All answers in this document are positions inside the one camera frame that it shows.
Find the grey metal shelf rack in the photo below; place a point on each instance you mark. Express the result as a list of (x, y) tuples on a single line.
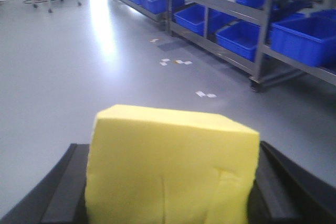
[(268, 39)]

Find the blue bin lower left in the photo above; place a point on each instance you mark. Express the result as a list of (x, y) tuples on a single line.
[(193, 18)]

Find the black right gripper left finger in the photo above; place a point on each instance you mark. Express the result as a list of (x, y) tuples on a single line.
[(60, 196)]

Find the large blue bin near right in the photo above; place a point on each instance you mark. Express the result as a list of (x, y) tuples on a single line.
[(310, 41)]

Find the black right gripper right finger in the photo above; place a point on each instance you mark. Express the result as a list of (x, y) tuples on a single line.
[(284, 192)]

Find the yellow foam block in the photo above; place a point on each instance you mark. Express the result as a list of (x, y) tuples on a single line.
[(149, 165)]

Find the blue bin lower middle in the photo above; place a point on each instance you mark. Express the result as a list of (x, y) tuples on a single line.
[(240, 38)]

